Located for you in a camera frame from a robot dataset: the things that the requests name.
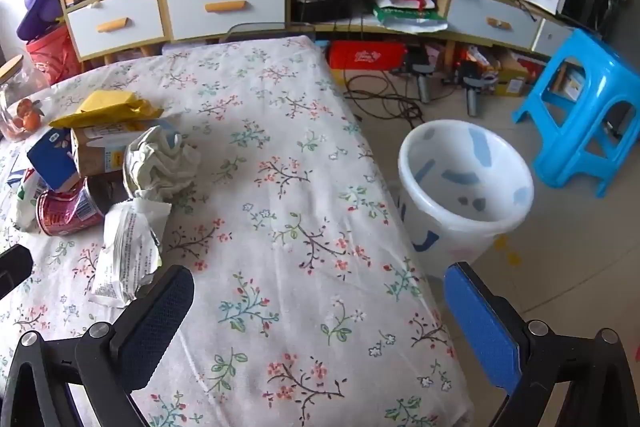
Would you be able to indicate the floral tablecloth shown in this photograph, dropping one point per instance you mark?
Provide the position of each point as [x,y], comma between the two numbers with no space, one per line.
[280,187]

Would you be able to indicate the green printed bag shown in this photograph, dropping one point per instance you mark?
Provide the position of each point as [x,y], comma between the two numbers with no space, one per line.
[407,13]

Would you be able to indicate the glass jar with wooden lid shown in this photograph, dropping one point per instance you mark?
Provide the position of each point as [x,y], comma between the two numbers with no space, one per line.
[15,82]

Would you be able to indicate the red tin can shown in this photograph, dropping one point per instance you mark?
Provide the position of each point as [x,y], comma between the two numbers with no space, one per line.
[67,209]

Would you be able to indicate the black box appliance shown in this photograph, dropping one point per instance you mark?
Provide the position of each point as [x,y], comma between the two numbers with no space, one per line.
[590,7]

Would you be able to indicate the dark blue carton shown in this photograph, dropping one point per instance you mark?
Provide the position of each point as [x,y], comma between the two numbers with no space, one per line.
[50,159]

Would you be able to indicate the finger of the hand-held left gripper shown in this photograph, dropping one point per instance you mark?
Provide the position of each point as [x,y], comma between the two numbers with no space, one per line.
[14,269]

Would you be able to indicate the white crumpled wrapper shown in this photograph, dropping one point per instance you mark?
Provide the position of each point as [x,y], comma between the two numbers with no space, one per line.
[127,252]

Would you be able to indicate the small orange fruit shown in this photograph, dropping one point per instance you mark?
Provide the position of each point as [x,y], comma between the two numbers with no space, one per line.
[32,121]
[17,122]
[25,108]

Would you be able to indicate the cardboard box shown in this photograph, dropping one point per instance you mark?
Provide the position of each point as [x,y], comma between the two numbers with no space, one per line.
[510,74]

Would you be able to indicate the purple plastic object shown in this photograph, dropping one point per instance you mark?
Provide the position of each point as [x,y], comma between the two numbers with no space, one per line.
[40,7]

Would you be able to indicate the crumpled white paper ball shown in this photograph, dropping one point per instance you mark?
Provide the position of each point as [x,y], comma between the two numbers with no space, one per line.
[157,162]

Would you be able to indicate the brown carton with yellow label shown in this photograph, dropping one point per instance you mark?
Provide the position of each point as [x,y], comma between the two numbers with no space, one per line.
[95,154]

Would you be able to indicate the wooden tv stand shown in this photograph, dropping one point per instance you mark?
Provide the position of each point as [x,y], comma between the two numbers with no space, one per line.
[450,32]

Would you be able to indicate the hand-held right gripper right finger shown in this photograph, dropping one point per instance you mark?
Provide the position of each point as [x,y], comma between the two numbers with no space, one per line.
[482,332]

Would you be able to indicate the white bottle with green label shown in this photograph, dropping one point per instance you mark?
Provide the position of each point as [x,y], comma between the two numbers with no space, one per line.
[24,202]

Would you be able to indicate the grey drawer with wooden knob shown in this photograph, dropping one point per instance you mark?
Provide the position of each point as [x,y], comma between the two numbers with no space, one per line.
[495,22]

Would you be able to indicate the black power tool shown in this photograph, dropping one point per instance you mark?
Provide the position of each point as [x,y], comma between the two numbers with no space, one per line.
[475,89]
[422,77]

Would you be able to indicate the white plastic trash bin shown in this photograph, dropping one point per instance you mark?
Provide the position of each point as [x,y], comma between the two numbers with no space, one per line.
[465,217]

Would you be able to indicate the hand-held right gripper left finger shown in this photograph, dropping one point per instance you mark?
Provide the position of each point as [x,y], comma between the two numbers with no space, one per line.
[157,322]

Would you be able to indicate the blue plastic stool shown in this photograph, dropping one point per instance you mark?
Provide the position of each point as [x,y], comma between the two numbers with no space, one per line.
[595,72]

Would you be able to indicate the red flat box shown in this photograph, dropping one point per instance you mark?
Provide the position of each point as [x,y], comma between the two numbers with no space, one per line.
[365,54]

